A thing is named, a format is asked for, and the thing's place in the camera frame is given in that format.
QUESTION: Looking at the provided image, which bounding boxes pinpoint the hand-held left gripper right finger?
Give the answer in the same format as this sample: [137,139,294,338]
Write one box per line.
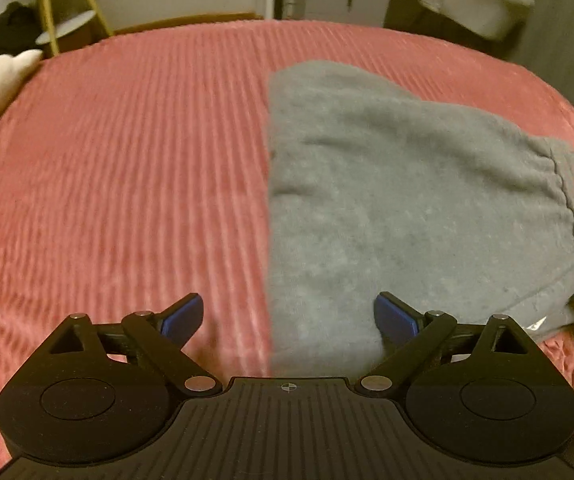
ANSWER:
[359,291,538,399]

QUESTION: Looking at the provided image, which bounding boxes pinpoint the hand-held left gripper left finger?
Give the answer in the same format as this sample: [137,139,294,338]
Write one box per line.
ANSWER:
[47,292,224,397]

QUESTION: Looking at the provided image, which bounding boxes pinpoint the grey pants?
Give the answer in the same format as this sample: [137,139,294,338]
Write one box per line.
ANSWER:
[264,60,574,377]

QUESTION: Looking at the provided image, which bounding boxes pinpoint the red ribbed bedspread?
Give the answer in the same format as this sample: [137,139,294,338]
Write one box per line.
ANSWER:
[0,17,574,480]

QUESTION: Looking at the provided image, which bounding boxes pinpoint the white chair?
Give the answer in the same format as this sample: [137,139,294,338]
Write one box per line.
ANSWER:
[417,0,536,41]

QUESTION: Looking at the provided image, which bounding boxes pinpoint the yellow-legged side table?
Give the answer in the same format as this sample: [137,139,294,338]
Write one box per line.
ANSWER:
[15,0,114,57]

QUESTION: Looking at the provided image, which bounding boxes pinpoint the black bag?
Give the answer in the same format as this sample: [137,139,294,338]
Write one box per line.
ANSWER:
[0,2,42,64]

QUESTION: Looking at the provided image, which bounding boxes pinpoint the wooden bed frame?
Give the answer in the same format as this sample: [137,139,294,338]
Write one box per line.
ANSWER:
[111,12,268,37]

